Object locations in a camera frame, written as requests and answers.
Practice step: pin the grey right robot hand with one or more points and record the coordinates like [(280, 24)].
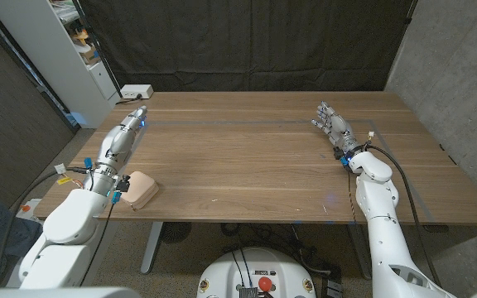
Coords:
[(338, 126)]

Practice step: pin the white shelf cabinet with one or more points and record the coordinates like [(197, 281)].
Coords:
[(56, 62)]

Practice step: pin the pink zippered jewelry box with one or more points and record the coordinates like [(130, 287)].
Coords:
[(141, 188)]

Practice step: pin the black backdrop curtain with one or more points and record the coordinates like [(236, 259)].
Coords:
[(242, 41)]

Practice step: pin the white power strip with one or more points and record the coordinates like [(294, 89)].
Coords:
[(136, 91)]

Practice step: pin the red emergency stop button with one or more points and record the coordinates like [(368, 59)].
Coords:
[(265, 284)]

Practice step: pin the grey metal table leg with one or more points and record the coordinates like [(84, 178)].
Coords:
[(360, 252), (151, 248)]

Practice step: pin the black round fan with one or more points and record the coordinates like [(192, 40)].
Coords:
[(175, 232)]

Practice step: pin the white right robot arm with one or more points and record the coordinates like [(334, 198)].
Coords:
[(383, 240)]

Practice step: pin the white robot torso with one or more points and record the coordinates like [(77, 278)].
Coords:
[(255, 265)]

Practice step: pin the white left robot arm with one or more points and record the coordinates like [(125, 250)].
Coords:
[(68, 219)]

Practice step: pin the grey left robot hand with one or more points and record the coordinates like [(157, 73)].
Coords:
[(116, 142)]

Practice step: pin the black backdrop stand pole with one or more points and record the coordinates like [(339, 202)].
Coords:
[(408, 18), (97, 49)]

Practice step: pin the yellow orange toy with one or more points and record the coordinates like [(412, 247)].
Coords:
[(80, 37)]

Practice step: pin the white box with orange knob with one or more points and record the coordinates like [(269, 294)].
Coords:
[(25, 208)]

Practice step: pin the cardboard box on shelf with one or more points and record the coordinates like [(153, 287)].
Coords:
[(89, 54)]

